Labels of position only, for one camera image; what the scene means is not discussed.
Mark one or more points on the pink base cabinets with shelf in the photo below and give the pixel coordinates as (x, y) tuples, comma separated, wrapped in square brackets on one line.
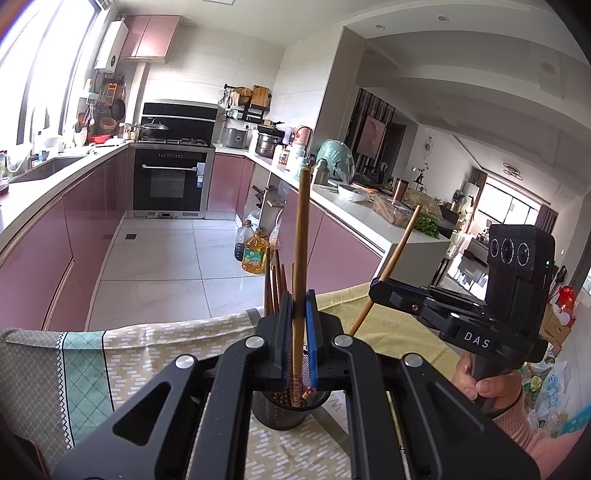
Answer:
[(341, 249)]

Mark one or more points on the yellow cooking oil bottle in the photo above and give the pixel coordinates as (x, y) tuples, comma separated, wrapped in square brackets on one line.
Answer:
[(255, 256)]

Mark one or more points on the dark sauce bottle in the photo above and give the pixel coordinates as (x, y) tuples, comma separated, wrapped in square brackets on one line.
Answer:
[(241, 244)]

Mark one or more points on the steel stock pot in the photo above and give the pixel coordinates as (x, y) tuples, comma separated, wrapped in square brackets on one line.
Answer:
[(268, 144)]

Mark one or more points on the wok with lid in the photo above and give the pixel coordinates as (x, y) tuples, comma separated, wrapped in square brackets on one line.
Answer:
[(153, 130)]

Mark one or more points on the round wall ornament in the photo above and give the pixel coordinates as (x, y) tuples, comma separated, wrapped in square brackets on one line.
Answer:
[(429, 146)]

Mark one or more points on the person's right forearm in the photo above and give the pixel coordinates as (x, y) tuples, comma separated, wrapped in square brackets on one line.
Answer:
[(545, 452)]

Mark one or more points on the living room window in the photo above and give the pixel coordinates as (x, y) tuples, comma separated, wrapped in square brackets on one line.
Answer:
[(517, 212)]

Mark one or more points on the pink base cabinets under window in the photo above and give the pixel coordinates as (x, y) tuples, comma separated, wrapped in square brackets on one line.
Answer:
[(55, 240)]

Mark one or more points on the rack of hanging kitchen utensils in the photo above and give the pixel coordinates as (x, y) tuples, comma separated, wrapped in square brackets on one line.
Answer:
[(104, 110)]

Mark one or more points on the green leafy vegetables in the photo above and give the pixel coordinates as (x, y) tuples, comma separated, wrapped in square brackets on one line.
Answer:
[(428, 227)]

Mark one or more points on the person's right hand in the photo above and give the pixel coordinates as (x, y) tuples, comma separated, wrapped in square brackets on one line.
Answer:
[(498, 387)]

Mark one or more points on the copper tumbler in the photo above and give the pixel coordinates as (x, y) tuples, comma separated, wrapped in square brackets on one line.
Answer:
[(399, 191)]

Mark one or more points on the kitchen window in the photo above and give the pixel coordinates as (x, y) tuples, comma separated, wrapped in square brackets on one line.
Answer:
[(41, 69)]

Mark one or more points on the patterned tablecloth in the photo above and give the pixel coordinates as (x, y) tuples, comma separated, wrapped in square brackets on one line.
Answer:
[(161, 350)]

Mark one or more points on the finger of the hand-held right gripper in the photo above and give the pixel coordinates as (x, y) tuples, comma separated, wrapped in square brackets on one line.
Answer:
[(397, 297), (406, 285)]

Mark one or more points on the wall rack with cutting boards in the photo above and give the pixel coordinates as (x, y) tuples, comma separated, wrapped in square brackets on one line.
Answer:
[(254, 99)]

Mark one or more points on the kitchen sink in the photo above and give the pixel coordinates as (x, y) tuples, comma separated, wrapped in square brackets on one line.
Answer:
[(46, 168)]

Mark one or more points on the black range hood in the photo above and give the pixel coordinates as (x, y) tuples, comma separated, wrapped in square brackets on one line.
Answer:
[(180, 115)]

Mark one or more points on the black built-in oven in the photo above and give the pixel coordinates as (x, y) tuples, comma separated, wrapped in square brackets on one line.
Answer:
[(171, 180)]

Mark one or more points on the silver rice cooker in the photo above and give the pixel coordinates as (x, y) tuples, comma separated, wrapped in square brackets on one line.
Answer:
[(234, 138)]

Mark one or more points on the steel thermos bottle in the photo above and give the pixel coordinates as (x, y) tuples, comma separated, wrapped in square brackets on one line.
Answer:
[(321, 173)]

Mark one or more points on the pink wall cabinet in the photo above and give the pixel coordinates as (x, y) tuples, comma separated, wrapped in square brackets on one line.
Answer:
[(152, 37)]

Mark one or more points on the plastic wrapped basket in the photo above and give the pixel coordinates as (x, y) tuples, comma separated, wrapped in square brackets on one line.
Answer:
[(392, 211)]

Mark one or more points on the cardboard box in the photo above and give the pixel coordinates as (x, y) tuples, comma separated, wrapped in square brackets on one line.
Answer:
[(558, 332)]

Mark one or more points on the wooden chopstick red patterned end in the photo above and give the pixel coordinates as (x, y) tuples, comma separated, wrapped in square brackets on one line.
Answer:
[(397, 249), (302, 230)]

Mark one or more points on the bunch of wooden chopsticks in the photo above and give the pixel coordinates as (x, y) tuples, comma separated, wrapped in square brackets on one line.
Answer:
[(277, 286)]

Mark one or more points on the black mesh utensil holder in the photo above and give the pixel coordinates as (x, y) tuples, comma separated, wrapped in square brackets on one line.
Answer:
[(277, 415)]

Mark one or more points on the framed wall picture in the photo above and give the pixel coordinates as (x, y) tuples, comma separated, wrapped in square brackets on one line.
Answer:
[(372, 137)]

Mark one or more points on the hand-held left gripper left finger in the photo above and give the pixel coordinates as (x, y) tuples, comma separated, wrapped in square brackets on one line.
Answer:
[(272, 355)]

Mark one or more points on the pile of plastic bags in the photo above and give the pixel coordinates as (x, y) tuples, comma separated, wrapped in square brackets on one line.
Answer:
[(554, 392)]

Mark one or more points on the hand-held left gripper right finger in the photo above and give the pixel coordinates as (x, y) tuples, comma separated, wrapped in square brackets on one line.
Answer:
[(323, 355)]

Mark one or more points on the white water heater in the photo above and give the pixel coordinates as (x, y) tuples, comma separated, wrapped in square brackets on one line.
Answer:
[(111, 46)]

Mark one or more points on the white bowl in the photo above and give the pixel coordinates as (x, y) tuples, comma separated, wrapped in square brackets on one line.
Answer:
[(353, 194)]

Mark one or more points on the red and white bag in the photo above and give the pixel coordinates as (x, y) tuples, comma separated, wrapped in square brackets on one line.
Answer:
[(565, 302)]

